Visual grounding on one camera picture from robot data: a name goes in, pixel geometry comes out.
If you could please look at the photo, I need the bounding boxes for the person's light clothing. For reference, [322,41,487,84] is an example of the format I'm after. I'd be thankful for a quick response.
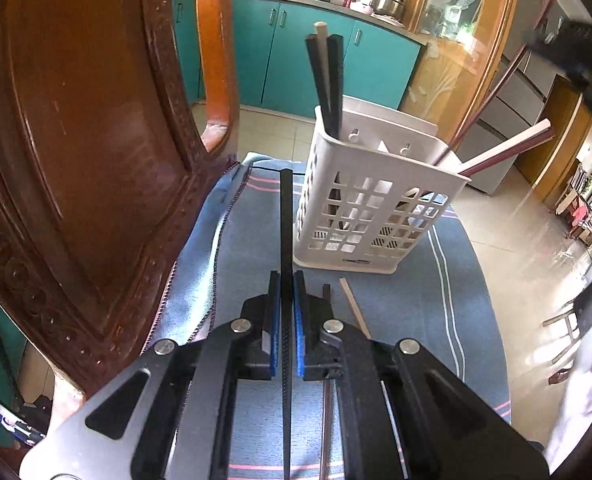
[544,250,592,468]

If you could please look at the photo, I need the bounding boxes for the wooden door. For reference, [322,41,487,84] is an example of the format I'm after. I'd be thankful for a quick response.
[518,75,592,203]

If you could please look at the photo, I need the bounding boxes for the wooden glass cabinet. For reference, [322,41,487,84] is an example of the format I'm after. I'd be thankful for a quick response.
[401,0,526,126]

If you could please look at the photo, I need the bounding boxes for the blue striped cloth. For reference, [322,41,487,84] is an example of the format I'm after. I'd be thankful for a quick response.
[153,152,514,480]

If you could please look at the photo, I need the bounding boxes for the black chopstick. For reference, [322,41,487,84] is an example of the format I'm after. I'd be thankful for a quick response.
[327,34,345,131]
[279,169,297,480]
[305,35,339,138]

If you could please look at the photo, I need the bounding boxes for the teal kitchen cabinets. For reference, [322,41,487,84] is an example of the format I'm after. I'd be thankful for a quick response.
[171,0,424,118]

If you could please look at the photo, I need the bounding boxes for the white chopstick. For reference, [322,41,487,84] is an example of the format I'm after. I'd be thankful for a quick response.
[458,119,551,176]

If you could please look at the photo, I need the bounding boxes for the brown wooden chair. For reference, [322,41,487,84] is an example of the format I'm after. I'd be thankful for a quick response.
[0,0,241,453]

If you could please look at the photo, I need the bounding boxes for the white plastic utensil holder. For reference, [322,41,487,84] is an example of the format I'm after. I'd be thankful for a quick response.
[292,95,469,275]

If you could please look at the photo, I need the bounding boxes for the wooden stool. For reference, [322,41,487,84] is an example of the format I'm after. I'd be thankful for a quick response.
[542,300,592,367]

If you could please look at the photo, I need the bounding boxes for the pink chair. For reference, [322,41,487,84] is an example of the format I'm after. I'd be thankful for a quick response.
[566,195,592,241]

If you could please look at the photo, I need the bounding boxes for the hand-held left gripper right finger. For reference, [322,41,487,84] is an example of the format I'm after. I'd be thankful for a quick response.
[294,270,550,480]

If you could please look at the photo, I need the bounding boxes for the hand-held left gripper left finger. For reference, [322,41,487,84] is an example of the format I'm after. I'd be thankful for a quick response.
[18,270,281,480]

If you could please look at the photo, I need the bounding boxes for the smartphone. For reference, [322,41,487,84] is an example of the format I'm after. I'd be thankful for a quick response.
[0,400,47,447]

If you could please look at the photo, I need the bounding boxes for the grey refrigerator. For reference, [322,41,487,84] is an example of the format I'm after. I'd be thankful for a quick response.
[468,0,566,196]

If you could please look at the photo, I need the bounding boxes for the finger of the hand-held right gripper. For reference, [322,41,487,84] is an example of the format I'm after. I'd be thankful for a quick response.
[523,26,585,74]

